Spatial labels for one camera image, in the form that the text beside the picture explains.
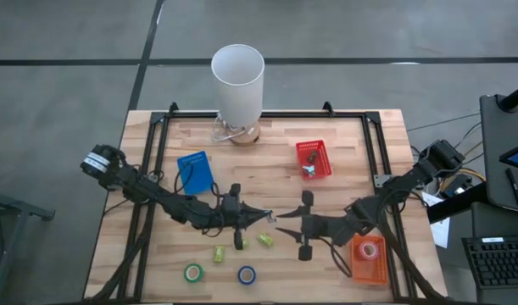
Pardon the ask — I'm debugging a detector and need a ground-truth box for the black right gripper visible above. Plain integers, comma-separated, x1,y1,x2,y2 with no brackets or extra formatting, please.
275,190,341,262

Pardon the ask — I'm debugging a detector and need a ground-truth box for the black pole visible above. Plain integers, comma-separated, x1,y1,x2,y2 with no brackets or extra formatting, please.
495,82,518,114

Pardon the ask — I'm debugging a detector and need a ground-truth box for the blue tape roll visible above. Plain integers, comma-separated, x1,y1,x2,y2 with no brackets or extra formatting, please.
237,265,258,286

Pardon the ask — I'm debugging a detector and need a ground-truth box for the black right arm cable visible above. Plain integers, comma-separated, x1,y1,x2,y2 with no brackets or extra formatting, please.
320,236,354,279

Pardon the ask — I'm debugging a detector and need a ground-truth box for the grey metal stand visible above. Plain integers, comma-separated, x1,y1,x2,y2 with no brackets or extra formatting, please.
0,169,56,297

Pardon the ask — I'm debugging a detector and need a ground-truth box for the green tape roll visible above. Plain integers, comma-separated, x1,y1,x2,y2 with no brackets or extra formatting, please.
183,263,205,284

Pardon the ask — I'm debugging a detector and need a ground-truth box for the yellow floor cable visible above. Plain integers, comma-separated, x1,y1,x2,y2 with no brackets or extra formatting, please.
438,141,487,188

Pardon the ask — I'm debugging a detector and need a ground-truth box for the black pen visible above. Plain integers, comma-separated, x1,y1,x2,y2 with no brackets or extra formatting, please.
506,168,518,208

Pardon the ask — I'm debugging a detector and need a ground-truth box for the black floor cable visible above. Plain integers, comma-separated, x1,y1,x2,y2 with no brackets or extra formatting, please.
406,112,483,132

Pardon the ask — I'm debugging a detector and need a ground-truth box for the black computer keyboard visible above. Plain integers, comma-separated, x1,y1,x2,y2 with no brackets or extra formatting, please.
461,235,518,290

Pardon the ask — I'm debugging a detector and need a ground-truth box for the blue plastic basket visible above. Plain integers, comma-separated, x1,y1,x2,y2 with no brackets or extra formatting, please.
176,150,216,197

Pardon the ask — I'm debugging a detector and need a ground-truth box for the orange plastic basket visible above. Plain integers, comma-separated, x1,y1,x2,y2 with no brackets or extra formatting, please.
350,234,389,286

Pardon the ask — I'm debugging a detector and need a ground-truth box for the white shade wooden base lamp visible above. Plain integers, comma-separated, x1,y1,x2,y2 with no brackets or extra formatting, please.
210,43,266,147

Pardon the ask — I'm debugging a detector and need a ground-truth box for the red plastic basket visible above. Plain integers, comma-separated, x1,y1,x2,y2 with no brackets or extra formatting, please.
295,139,333,180

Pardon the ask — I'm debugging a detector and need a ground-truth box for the white paper sheet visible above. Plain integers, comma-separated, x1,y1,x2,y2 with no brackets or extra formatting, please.
421,192,451,249

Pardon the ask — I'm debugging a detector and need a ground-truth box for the grey side desk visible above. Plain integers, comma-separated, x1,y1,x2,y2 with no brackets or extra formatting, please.
479,93,518,215

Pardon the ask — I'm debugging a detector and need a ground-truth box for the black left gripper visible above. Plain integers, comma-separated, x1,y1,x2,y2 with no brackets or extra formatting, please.
221,182,272,251

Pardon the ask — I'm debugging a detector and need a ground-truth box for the black power brick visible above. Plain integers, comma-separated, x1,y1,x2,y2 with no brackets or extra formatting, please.
443,174,474,199

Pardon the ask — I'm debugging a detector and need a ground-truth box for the pink tape roll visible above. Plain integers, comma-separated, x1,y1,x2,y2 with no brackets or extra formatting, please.
358,240,379,261

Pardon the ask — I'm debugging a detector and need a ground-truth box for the black desk beam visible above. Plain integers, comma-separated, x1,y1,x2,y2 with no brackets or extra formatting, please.
426,181,488,225

